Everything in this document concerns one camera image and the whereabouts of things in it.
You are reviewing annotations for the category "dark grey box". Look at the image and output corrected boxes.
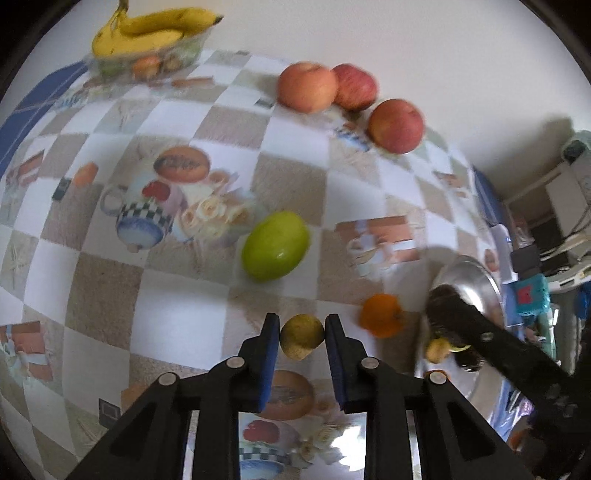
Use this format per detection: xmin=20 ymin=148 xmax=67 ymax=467
xmin=512 ymin=244 xmax=541 ymax=275

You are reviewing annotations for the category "small orange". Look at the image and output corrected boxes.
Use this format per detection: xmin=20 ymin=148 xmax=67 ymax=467
xmin=359 ymin=294 xmax=403 ymax=339

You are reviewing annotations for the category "clear plastic container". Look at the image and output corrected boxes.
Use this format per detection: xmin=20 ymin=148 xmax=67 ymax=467
xmin=90 ymin=25 xmax=214 ymax=80

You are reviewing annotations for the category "teal toy box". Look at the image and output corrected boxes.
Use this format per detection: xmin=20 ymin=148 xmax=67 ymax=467
xmin=508 ymin=274 xmax=552 ymax=319

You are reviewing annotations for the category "white cabinet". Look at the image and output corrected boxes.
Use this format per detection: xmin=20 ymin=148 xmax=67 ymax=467
xmin=545 ymin=157 xmax=591 ymax=241

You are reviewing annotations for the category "small yellow lumpy fruit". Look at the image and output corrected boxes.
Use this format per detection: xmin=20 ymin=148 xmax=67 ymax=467
xmin=280 ymin=314 xmax=326 ymax=361

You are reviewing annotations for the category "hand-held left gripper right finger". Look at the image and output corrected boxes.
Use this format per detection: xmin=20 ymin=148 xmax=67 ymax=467
xmin=324 ymin=314 xmax=536 ymax=480

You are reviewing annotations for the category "white plastic piece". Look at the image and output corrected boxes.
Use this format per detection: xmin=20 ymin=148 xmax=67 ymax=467
xmin=489 ymin=225 xmax=515 ymax=283

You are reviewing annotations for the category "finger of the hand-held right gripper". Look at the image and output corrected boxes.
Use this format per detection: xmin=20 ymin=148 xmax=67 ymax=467
xmin=438 ymin=295 xmax=578 ymax=416

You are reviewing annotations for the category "round metal plate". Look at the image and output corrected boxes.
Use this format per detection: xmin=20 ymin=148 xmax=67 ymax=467
xmin=414 ymin=255 xmax=507 ymax=402

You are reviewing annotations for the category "pale red apple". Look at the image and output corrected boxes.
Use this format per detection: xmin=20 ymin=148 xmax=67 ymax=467
xmin=277 ymin=62 xmax=339 ymax=113

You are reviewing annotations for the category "small orange-red fruit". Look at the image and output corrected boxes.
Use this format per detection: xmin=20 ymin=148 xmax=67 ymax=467
xmin=132 ymin=56 xmax=162 ymax=79

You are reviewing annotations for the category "small brown round fruit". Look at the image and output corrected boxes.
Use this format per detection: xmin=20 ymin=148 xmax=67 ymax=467
xmin=425 ymin=338 xmax=471 ymax=364

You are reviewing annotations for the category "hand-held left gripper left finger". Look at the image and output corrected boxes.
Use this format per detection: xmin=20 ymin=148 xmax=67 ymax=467
xmin=65 ymin=313 xmax=281 ymax=480

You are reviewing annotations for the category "green oval fruit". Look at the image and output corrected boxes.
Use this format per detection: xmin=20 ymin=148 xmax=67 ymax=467
xmin=241 ymin=211 xmax=311 ymax=281

